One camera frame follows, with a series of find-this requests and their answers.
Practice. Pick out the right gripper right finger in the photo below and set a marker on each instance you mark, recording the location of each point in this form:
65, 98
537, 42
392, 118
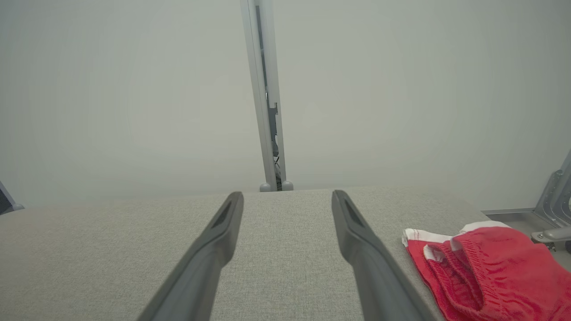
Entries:
379, 285

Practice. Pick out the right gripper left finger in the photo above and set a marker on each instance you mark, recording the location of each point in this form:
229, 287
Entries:
196, 281

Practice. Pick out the red shorts with white trim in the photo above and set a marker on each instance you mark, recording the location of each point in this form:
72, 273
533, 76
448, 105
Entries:
513, 276

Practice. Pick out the grey floor rail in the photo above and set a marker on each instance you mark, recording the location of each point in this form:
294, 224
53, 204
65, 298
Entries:
508, 211

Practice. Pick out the grey partition post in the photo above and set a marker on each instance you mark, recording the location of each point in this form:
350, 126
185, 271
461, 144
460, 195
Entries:
258, 89

